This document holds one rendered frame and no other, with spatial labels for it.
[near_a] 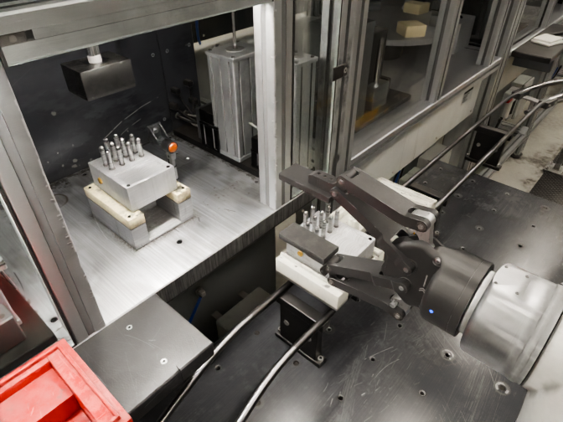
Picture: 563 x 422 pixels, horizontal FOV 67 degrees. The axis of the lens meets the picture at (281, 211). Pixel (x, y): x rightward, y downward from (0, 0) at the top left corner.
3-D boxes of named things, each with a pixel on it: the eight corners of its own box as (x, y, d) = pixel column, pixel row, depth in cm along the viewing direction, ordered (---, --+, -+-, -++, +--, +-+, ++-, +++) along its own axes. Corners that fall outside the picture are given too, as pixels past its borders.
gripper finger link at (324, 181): (347, 202, 43) (349, 177, 41) (307, 182, 46) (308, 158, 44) (355, 195, 44) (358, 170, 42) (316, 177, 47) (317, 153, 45)
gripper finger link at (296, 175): (328, 203, 44) (328, 198, 43) (277, 178, 48) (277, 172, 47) (345, 191, 46) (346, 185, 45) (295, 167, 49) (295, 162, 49)
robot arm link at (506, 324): (581, 270, 36) (508, 238, 39) (549, 339, 30) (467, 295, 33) (540, 337, 41) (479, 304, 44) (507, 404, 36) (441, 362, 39)
